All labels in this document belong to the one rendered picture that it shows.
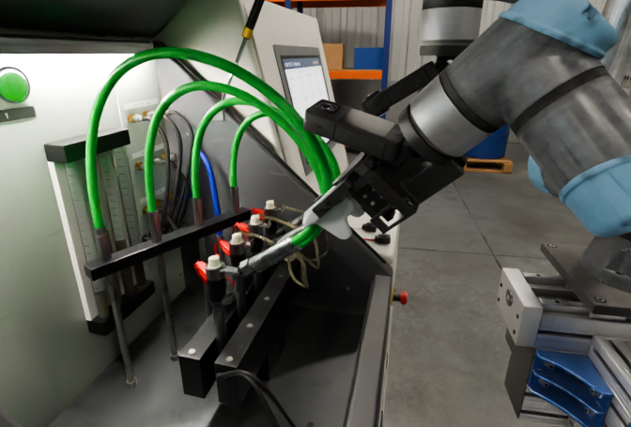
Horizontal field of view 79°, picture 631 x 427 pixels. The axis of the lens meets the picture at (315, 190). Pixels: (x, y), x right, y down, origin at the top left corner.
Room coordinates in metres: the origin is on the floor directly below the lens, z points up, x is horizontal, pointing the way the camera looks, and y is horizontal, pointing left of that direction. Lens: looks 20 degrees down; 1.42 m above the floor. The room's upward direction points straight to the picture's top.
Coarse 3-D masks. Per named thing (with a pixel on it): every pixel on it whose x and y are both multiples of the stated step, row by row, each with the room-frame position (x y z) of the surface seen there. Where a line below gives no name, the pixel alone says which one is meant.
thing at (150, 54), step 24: (168, 48) 0.51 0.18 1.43; (120, 72) 0.53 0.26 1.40; (240, 72) 0.48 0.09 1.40; (96, 96) 0.54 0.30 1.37; (96, 120) 0.54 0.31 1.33; (96, 144) 0.55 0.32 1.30; (312, 144) 0.46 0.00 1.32; (96, 168) 0.56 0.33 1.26; (96, 192) 0.55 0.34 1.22; (96, 216) 0.55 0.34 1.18
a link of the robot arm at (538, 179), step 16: (608, 0) 0.77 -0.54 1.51; (624, 0) 0.74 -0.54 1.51; (608, 16) 0.76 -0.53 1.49; (624, 16) 0.73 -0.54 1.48; (624, 32) 0.72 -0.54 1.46; (624, 48) 0.72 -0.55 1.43; (608, 64) 0.72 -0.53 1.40; (624, 64) 0.71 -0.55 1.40; (624, 80) 0.71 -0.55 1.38; (544, 176) 0.72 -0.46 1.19
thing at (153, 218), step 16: (176, 96) 0.60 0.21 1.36; (240, 96) 0.57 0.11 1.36; (160, 112) 0.61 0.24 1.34; (272, 112) 0.56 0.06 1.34; (288, 128) 0.55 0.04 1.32; (304, 144) 0.55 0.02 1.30; (320, 176) 0.54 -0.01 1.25; (320, 192) 0.54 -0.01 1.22; (160, 224) 0.63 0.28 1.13; (160, 240) 0.62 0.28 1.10
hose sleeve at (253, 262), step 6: (282, 240) 0.48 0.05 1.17; (288, 240) 0.47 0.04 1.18; (276, 246) 0.47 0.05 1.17; (282, 246) 0.47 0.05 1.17; (288, 246) 0.47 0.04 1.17; (294, 246) 0.47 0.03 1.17; (264, 252) 0.48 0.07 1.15; (270, 252) 0.47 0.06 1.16; (276, 252) 0.47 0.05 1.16; (282, 252) 0.47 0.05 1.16; (252, 258) 0.49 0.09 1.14; (258, 258) 0.48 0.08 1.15; (264, 258) 0.48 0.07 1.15; (270, 258) 0.47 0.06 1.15; (252, 264) 0.48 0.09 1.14; (258, 264) 0.48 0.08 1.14; (264, 264) 0.48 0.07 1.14
